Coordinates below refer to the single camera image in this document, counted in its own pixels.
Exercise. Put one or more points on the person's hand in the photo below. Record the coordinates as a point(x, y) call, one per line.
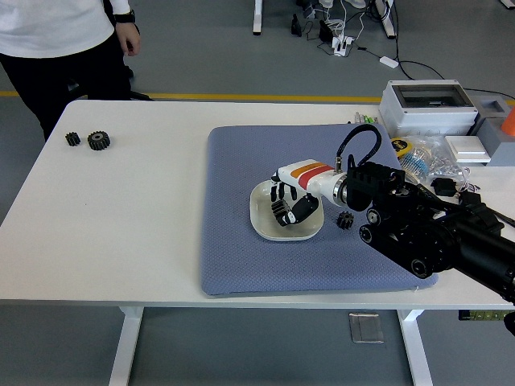
point(128, 38)

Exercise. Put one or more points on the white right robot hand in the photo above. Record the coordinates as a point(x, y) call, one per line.
point(310, 177)

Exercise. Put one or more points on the large black gear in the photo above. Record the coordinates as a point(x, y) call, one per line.
point(279, 208)
point(98, 141)

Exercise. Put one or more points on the small black gear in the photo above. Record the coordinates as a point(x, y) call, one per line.
point(345, 220)
point(72, 140)

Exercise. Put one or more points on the person's forearm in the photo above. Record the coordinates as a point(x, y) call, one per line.
point(120, 6)

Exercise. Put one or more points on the small white adapter box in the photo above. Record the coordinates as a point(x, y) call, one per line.
point(388, 61)

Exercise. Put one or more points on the black wristwatch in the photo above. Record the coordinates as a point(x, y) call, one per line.
point(124, 17)

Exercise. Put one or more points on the black office chair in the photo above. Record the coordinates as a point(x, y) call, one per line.
point(138, 95)

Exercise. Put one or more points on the white square dish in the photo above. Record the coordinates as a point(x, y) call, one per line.
point(261, 225)

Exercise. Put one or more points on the person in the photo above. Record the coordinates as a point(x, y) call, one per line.
point(52, 28)

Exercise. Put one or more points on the yellow tape measure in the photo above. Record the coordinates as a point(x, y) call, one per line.
point(400, 145)

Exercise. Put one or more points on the blue-grey quilted mat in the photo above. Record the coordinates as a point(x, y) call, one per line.
point(257, 265)

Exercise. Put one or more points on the clear plastic parts bag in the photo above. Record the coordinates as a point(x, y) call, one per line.
point(434, 158)

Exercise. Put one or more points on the white background desk leg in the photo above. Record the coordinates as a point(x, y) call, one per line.
point(257, 16)
point(387, 20)

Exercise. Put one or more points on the small black module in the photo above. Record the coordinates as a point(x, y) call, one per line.
point(443, 186)

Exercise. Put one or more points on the white power strip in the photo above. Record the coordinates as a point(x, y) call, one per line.
point(342, 45)

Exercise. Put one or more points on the black charger block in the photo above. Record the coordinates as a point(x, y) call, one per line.
point(325, 30)

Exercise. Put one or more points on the black power adapter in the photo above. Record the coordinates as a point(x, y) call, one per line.
point(295, 26)

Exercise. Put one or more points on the metal floor plate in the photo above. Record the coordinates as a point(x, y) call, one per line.
point(366, 327)

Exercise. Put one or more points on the grey recessed block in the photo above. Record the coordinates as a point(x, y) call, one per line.
point(499, 138)

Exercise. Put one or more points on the white table leg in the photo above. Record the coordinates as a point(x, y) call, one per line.
point(414, 350)
point(125, 346)

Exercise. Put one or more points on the orange cone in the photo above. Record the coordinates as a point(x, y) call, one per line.
point(509, 122)

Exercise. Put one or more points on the table height control panel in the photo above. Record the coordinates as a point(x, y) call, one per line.
point(483, 315)

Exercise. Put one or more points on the grey electrical enclosure box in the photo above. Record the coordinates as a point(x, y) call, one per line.
point(422, 112)

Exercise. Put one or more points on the white switch plate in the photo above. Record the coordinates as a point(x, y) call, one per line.
point(466, 149)

